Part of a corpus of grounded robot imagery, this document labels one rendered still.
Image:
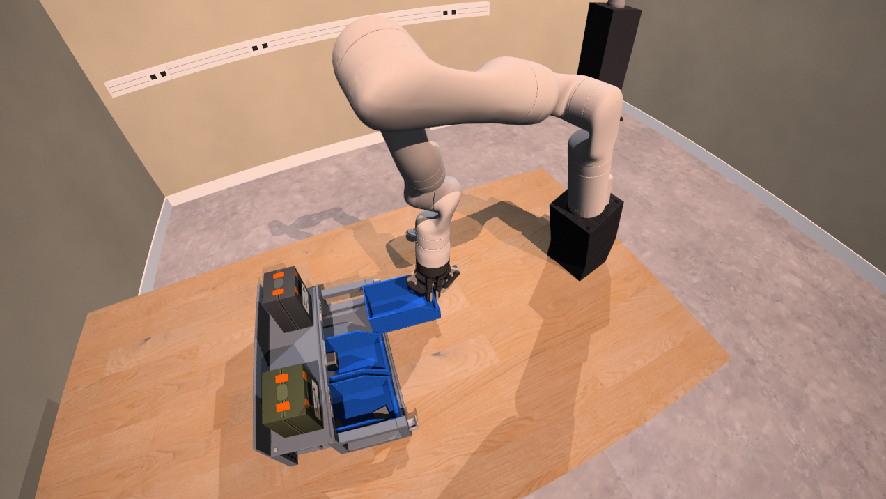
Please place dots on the blue bin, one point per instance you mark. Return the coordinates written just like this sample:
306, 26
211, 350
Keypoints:
354, 400
397, 301
359, 353

